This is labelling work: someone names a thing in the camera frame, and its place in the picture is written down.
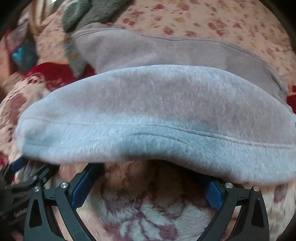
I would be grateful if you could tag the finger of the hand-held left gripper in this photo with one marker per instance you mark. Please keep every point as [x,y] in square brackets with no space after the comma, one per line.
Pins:
[40,175]
[20,164]

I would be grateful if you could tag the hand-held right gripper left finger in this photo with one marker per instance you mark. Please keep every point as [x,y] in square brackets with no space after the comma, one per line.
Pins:
[81,190]

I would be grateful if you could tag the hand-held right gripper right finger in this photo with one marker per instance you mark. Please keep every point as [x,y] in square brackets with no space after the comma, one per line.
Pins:
[214,194]

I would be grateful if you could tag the light blue towel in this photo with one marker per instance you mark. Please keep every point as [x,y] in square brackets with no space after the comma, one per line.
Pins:
[150,111]

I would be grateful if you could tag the red floral blanket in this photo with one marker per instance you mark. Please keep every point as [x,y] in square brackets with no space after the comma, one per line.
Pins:
[150,208]

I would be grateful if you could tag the blue cloth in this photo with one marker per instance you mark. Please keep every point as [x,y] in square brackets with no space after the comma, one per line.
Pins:
[24,56]

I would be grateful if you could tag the beige quilt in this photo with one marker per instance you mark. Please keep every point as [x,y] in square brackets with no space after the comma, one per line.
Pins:
[42,16]

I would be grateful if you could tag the dark grey plush garment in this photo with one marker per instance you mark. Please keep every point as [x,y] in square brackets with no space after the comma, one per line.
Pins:
[76,16]

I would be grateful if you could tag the pink floral bed sheet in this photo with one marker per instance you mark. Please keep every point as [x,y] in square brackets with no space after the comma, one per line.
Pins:
[208,18]

